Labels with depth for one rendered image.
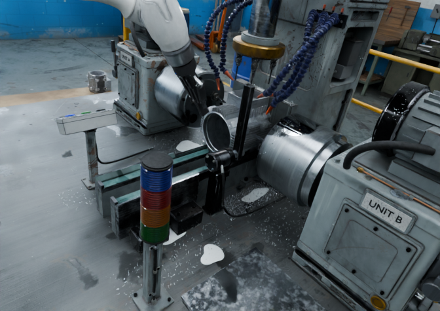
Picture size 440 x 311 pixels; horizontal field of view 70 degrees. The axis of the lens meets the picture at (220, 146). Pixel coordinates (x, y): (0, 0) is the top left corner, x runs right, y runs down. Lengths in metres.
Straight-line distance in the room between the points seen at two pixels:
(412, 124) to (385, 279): 0.36
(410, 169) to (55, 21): 6.31
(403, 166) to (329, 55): 0.52
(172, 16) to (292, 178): 0.54
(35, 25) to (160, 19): 5.76
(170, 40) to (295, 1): 0.54
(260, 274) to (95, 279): 0.43
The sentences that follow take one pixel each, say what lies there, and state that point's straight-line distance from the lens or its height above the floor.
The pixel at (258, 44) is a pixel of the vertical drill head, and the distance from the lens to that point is 1.06.
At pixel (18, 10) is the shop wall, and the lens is 6.51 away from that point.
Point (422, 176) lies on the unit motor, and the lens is 0.82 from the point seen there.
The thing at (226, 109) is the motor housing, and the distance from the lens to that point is 1.10.
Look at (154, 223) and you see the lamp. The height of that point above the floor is 1.09.
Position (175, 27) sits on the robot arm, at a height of 1.38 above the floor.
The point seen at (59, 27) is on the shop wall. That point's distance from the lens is 6.69.
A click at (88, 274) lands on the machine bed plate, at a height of 0.80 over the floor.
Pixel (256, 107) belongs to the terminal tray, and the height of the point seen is 1.12.
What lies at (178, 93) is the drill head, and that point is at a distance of 1.26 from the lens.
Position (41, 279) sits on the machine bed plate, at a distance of 0.98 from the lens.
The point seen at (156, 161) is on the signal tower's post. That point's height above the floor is 1.22.
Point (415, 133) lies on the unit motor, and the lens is 0.79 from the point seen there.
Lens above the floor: 1.54
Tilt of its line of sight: 30 degrees down
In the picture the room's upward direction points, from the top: 9 degrees clockwise
